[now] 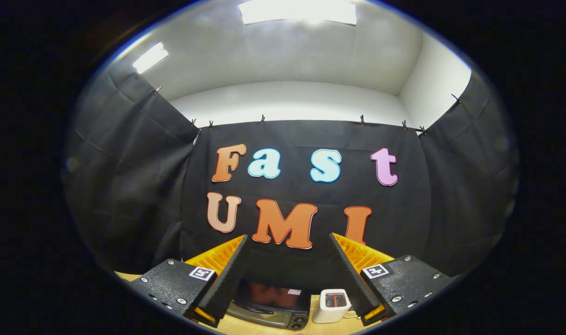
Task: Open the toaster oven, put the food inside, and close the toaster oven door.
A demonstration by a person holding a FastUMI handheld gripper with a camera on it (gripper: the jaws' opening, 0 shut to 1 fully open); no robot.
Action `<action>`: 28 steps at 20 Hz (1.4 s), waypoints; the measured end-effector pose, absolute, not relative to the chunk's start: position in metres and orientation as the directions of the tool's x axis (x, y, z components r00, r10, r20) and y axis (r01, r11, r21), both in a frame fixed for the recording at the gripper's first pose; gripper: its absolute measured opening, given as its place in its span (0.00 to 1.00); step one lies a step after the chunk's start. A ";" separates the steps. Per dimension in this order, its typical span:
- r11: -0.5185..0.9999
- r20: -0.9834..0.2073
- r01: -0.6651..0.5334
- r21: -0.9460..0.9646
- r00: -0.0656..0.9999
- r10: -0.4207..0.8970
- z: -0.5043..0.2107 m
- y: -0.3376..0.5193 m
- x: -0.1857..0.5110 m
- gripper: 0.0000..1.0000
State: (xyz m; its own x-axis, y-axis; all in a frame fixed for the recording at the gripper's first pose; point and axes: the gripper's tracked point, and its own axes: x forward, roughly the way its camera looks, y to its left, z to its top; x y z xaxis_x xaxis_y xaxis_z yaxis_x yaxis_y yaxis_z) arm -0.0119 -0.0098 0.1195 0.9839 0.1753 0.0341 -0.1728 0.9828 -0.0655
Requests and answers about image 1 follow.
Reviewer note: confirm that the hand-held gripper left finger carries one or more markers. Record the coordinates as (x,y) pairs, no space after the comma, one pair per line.
(227,279)

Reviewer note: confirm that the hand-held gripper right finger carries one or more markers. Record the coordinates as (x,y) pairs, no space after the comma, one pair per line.
(350,279)

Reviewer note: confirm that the black toaster oven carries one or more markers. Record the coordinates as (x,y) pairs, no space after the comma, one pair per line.
(273,302)

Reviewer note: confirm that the white pop-up toaster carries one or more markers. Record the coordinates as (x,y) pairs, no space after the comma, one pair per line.
(329,314)

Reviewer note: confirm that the small ceiling light panel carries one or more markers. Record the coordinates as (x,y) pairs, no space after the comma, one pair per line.
(150,57)

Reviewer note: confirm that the large ceiling light panel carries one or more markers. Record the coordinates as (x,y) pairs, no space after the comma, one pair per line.
(297,11)

